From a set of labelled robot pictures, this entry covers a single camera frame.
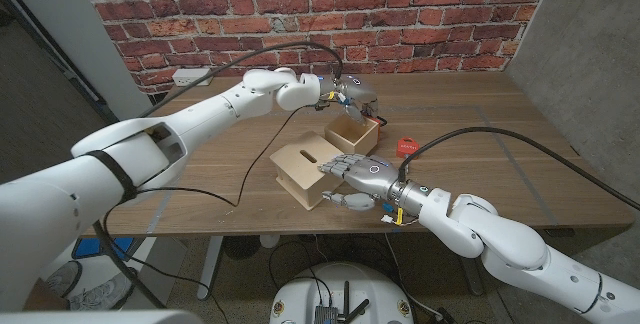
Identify small grey computer box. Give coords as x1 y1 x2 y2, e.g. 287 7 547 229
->
313 305 340 324

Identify red brick printed backdrop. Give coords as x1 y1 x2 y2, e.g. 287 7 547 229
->
71 0 561 96

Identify grey table leg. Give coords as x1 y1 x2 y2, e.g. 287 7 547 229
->
457 253 485 298

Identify black cable on base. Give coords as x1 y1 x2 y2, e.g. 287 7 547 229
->
268 240 334 310

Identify person with grey sneakers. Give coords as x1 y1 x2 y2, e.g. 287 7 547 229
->
29 271 134 311

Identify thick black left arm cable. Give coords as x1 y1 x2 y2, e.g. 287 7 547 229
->
92 41 345 311

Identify white floor cable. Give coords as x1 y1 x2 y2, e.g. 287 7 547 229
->
383 233 444 318

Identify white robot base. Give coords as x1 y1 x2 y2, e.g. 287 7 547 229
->
268 261 416 324

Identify wooden box with slot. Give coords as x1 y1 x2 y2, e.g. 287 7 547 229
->
269 130 346 212

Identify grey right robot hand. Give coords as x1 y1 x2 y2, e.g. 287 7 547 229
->
317 152 431 215

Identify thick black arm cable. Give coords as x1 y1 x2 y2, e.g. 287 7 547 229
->
92 41 345 311
397 125 640 212

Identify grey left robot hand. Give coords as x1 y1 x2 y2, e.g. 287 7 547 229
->
319 74 380 123

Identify white power outlet strip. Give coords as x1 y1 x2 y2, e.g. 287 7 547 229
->
171 67 214 88

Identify blue foot pedal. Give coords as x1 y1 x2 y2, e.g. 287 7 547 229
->
107 236 135 258
72 237 104 260

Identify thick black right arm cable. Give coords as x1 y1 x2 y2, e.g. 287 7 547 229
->
397 125 640 212

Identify white table leg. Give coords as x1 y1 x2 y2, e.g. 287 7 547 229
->
196 235 225 301

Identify red block with metal pin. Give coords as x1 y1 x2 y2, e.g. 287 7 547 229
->
395 136 421 160

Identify dark round floor object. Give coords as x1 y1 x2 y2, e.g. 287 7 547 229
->
222 236 261 261

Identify wooden drawer with red front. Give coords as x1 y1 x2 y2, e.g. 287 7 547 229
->
323 113 389 156

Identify white robot torso edge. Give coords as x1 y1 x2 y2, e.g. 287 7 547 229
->
0 308 204 324

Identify black floor plug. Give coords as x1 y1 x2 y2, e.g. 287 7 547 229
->
430 306 459 324

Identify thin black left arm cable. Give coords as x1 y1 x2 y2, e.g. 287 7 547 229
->
102 106 303 324

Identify tilted black antenna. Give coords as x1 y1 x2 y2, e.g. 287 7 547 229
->
347 298 371 324

